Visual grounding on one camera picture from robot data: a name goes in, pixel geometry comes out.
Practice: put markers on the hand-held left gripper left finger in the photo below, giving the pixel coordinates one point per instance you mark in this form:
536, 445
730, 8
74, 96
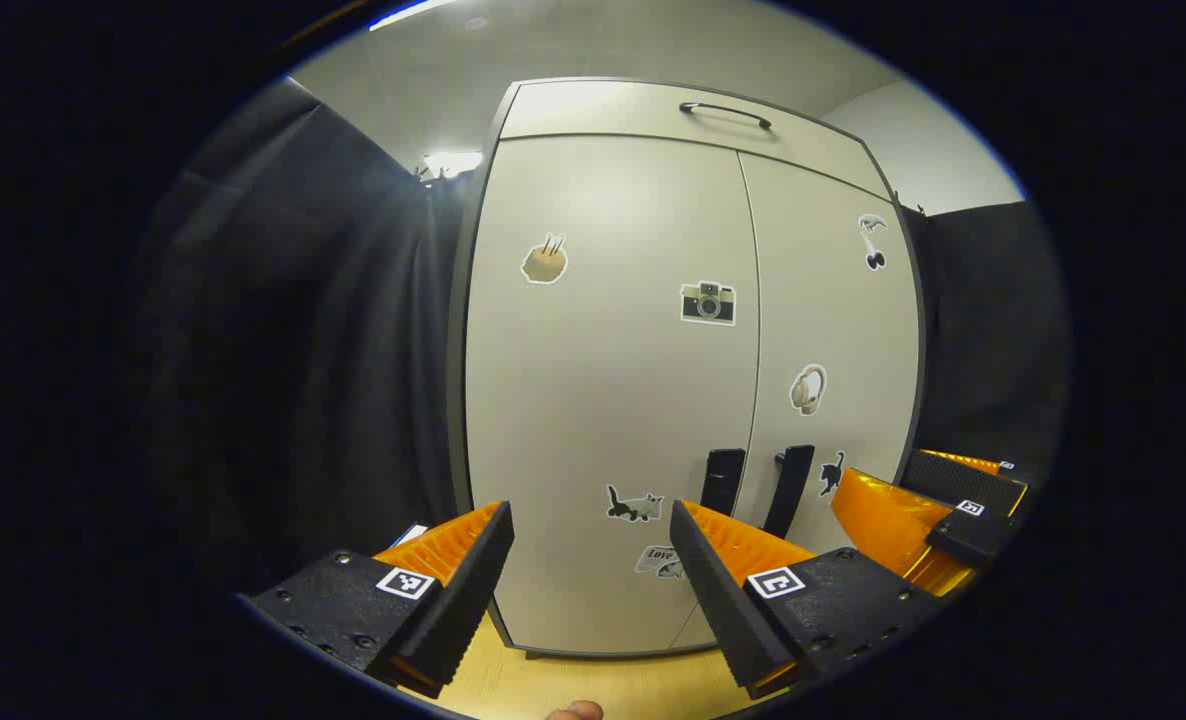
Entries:
473, 590

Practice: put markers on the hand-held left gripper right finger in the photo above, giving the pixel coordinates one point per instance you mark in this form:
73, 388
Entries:
718, 600

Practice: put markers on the white double-door shoe cabinet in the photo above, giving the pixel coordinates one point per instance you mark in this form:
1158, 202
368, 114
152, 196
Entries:
483, 400

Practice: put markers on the white and blue book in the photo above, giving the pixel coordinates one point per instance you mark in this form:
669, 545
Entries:
411, 534

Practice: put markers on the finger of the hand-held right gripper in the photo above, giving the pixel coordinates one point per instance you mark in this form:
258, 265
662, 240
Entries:
963, 485
888, 525

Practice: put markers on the white cabinet drawer front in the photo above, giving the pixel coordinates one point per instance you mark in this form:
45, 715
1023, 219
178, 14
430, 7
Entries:
603, 108

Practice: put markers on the white cabinet door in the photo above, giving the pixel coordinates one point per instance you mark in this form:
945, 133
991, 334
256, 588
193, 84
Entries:
833, 310
603, 400

